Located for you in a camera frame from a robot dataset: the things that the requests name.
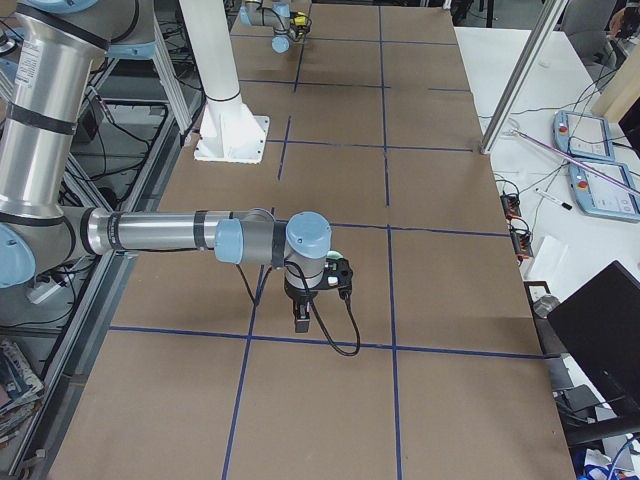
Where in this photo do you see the black laptop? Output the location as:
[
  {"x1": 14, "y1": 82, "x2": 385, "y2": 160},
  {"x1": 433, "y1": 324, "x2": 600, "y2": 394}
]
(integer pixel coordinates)
[{"x1": 548, "y1": 260, "x2": 639, "y2": 416}]

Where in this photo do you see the grabber reacher tool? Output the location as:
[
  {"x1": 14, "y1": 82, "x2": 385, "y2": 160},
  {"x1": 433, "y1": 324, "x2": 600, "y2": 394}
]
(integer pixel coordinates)
[{"x1": 503, "y1": 129, "x2": 639, "y2": 196}]

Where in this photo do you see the silver metal cylinder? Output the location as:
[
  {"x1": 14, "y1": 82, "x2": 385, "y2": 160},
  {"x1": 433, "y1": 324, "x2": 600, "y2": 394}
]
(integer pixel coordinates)
[{"x1": 533, "y1": 294, "x2": 561, "y2": 319}]

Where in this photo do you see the teach pendant near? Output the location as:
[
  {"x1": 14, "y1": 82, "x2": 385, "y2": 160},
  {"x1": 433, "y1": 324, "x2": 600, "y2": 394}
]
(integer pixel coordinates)
[{"x1": 568, "y1": 159, "x2": 639, "y2": 223}]

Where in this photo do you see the aluminium profile post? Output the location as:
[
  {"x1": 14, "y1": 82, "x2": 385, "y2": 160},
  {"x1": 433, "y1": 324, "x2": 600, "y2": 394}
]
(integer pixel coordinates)
[{"x1": 480, "y1": 0, "x2": 568, "y2": 154}]

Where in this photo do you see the teach pendant far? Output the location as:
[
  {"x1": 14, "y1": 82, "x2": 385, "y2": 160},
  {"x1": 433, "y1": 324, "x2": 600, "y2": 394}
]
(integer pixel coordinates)
[{"x1": 552, "y1": 110, "x2": 615, "y2": 162}]

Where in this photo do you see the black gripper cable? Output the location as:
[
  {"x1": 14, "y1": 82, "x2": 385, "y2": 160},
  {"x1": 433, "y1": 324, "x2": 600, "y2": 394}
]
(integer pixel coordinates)
[{"x1": 234, "y1": 262, "x2": 362, "y2": 358}]

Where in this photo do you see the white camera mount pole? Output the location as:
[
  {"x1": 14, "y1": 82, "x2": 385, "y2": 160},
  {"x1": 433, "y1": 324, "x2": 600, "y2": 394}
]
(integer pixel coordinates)
[{"x1": 180, "y1": 0, "x2": 241, "y2": 103}]

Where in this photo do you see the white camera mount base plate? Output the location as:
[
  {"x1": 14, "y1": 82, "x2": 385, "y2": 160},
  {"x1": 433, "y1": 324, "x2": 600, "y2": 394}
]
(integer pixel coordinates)
[{"x1": 194, "y1": 111, "x2": 270, "y2": 164}]

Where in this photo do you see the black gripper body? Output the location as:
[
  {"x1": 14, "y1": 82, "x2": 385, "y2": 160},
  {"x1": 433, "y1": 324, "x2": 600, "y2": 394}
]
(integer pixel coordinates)
[{"x1": 284, "y1": 280, "x2": 317, "y2": 305}]

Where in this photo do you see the teach pendant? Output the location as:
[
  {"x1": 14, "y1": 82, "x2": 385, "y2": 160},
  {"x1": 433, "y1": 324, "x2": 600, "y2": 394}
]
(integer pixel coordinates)
[
  {"x1": 552, "y1": 110, "x2": 615, "y2": 162},
  {"x1": 568, "y1": 159, "x2": 639, "y2": 223}
]

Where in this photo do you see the black marker pen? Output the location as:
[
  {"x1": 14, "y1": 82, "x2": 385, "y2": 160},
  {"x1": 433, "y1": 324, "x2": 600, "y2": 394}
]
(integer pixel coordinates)
[{"x1": 535, "y1": 188, "x2": 573, "y2": 211}]

